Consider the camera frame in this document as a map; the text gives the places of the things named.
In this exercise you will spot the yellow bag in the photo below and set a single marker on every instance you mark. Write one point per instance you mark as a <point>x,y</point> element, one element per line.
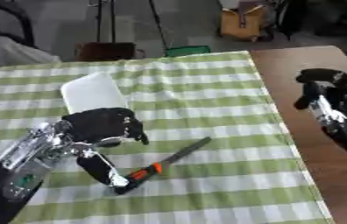
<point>240,24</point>

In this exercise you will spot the dark brown box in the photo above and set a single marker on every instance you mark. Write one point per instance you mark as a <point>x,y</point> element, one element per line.
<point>105,51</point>

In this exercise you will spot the white plastic box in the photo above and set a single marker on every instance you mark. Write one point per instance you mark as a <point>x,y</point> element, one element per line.
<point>92,93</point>

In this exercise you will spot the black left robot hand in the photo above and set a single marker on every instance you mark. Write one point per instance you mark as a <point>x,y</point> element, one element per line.
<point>102,124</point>

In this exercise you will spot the person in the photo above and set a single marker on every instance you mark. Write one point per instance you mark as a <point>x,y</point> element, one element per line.
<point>8,52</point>

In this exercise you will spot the black chair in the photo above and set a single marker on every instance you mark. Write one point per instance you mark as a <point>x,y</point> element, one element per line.
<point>15,17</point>

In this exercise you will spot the black tripod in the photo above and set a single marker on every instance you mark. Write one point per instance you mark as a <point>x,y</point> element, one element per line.
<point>111,20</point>

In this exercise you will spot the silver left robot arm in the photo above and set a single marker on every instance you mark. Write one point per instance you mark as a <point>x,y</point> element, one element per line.
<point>25,163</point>

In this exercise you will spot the green box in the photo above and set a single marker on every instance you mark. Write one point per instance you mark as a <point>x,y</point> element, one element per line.
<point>186,50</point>

